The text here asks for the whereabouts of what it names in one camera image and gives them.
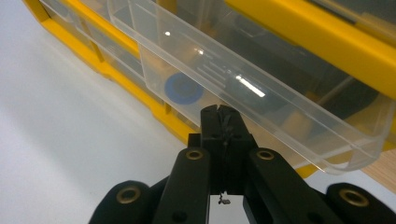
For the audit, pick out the white paper sheet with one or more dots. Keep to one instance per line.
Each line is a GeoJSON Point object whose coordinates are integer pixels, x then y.
{"type": "Point", "coordinates": [62, 140]}

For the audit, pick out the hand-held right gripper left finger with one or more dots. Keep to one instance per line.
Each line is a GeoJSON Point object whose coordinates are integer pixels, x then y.
{"type": "Point", "coordinates": [213, 137]}

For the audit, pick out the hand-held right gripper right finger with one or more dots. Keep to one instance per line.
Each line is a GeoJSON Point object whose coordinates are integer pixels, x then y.
{"type": "Point", "coordinates": [235, 140]}

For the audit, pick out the clear plastic drawer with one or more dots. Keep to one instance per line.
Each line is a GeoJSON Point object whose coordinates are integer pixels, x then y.
{"type": "Point", "coordinates": [280, 109]}

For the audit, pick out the blue round cap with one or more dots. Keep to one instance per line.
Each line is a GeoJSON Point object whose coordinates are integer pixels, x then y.
{"type": "Point", "coordinates": [182, 90]}

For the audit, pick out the yellow organizer cabinet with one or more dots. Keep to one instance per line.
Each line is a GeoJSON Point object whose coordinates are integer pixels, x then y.
{"type": "Point", "coordinates": [327, 40]}

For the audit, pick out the grid of clear drawers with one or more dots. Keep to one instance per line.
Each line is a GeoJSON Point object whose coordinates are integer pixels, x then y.
{"type": "Point", "coordinates": [102, 46]}

